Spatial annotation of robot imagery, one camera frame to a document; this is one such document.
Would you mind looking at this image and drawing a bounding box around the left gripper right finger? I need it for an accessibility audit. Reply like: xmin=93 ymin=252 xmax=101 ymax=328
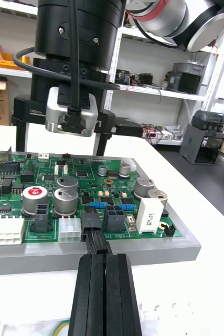
xmin=105 ymin=253 xmax=143 ymax=336

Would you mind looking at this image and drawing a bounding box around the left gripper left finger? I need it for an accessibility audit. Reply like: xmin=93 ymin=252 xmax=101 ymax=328
xmin=68 ymin=253 xmax=108 ymax=336

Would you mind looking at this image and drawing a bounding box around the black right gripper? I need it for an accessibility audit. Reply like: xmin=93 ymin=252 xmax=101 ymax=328
xmin=11 ymin=57 xmax=143 ymax=156

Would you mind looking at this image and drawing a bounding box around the red black green cable bundle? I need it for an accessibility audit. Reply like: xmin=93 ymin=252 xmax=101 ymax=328
xmin=81 ymin=213 xmax=112 ymax=255

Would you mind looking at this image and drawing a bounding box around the white shelf with goods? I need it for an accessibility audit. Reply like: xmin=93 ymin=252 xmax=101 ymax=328
xmin=200 ymin=14 xmax=224 ymax=133
xmin=0 ymin=0 xmax=39 ymax=79
xmin=103 ymin=25 xmax=220 ymax=147

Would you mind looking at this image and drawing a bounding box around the black desk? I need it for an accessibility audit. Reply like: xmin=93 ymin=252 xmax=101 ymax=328
xmin=155 ymin=148 xmax=224 ymax=229

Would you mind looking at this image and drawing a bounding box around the grey black machine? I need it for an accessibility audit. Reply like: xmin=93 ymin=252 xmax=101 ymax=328
xmin=178 ymin=109 xmax=224 ymax=165

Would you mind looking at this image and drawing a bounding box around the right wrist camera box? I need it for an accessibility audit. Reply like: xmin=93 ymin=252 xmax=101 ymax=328
xmin=44 ymin=86 xmax=99 ymax=138

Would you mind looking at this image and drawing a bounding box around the green circuit board grey frame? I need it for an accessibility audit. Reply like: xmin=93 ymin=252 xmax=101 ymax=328
xmin=0 ymin=146 xmax=202 ymax=277

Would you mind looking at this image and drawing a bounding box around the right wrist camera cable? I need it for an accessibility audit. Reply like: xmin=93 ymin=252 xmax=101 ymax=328
xmin=13 ymin=0 xmax=121 ymax=116

